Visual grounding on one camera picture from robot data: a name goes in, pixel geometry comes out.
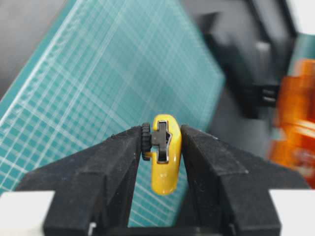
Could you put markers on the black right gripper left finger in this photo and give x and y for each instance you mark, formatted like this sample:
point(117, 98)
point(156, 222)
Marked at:
point(93, 185)

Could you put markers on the yellow utility cutter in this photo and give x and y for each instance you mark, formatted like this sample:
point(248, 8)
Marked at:
point(162, 146)

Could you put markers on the orange container rack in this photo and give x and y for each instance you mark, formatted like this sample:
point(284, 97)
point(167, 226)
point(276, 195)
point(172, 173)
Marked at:
point(295, 121)

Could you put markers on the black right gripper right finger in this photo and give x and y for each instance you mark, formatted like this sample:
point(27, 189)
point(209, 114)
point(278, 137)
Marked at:
point(230, 187)

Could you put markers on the green cutting mat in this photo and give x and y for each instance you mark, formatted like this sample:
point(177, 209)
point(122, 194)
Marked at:
point(102, 68)

